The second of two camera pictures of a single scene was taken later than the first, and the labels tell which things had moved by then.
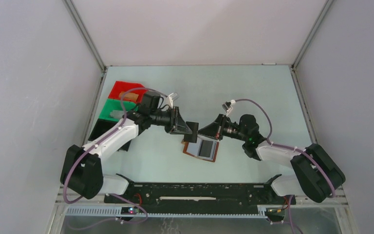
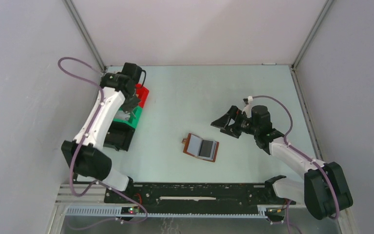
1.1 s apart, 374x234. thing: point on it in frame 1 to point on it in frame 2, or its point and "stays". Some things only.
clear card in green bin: [117, 114] stays
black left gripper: [176, 123] to [134, 103]
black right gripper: [215, 129] to [223, 122]
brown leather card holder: [205, 149] stays
